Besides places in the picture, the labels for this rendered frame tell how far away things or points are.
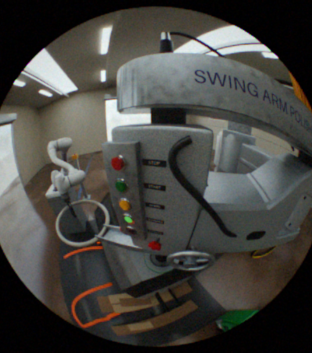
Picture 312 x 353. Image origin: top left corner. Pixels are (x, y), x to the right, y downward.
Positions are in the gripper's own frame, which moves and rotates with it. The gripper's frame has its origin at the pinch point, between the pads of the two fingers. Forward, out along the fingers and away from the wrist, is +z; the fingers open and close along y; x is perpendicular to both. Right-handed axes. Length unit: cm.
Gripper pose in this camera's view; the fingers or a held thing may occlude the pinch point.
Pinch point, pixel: (73, 213)
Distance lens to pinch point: 122.9
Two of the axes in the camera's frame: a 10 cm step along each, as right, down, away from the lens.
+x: 5.3, -3.7, 7.6
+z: -0.6, 8.8, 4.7
